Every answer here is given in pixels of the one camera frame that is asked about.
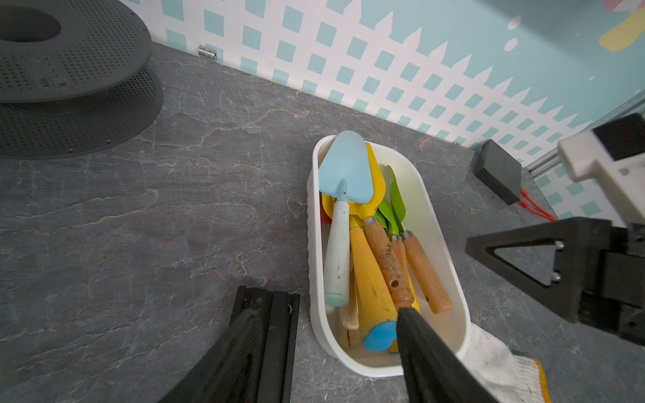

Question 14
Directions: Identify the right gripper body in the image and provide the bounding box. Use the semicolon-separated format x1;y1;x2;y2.
579;223;644;346

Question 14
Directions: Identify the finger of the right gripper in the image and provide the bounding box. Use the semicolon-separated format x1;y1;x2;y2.
466;218;612;322

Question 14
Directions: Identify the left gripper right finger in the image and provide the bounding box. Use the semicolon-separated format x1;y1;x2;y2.
396;307;497;402

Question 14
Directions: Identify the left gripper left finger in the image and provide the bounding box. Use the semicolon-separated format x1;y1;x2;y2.
161;309;263;402

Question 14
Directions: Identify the yellow shovel wooden handle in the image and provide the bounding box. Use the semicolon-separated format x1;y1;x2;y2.
359;143;414;310

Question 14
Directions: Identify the white plastic storage box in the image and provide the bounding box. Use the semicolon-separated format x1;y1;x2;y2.
307;131;471;378

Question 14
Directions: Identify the light blue trowel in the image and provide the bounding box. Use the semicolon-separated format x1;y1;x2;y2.
318;130;374;307

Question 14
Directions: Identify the black box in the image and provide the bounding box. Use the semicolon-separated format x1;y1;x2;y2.
474;139;522;205

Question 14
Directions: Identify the red shovel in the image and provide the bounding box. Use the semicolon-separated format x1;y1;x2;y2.
320;206;332;224

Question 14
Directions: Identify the white work glove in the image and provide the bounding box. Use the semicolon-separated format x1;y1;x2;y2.
461;324;551;403

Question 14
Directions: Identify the silver bolt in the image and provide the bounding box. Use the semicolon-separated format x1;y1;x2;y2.
198;45;218;60

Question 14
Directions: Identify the grey filament spool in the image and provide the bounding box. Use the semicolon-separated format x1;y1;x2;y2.
1;1;163;160

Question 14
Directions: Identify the black aluminium rail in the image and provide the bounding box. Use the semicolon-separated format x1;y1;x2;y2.
231;285;301;402

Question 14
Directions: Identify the red cable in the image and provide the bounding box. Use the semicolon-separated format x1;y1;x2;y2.
517;187;559;223

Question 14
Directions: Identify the green trowel wooden handle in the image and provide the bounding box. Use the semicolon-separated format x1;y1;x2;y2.
384;165;454;315

